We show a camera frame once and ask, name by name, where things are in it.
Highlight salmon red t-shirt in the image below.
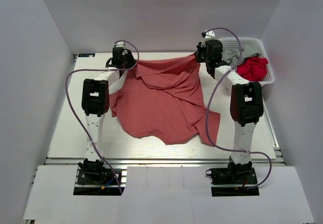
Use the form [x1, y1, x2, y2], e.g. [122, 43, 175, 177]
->
[110, 54, 221, 146]

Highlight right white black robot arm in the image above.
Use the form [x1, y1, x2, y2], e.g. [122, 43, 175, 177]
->
[195, 39, 263, 185]

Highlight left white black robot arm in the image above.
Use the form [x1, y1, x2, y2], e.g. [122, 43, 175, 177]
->
[79, 45, 136, 183]

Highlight grey t-shirt in basket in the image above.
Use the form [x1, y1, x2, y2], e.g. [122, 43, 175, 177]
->
[222, 45, 260, 68]

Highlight white plastic laundry basket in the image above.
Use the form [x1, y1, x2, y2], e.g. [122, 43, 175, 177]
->
[219, 37, 275, 86]

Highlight blue table label sticker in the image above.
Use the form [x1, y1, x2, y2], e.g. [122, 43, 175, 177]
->
[78, 53, 95, 58]

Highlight bright red t-shirt in basket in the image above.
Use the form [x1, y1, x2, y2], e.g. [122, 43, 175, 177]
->
[237, 57, 268, 82]

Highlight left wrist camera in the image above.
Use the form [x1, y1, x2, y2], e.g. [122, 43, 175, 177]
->
[114, 41, 126, 48]

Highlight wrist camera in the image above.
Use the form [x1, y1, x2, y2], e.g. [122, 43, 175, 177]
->
[201, 30, 216, 41]
[114, 41, 126, 48]

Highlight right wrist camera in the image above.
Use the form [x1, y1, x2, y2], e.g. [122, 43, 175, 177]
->
[201, 30, 216, 41]

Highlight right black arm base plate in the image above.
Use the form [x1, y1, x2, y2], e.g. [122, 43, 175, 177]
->
[205, 167, 259, 197]

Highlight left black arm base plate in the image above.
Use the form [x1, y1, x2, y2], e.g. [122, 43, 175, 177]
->
[73, 169, 122, 196]

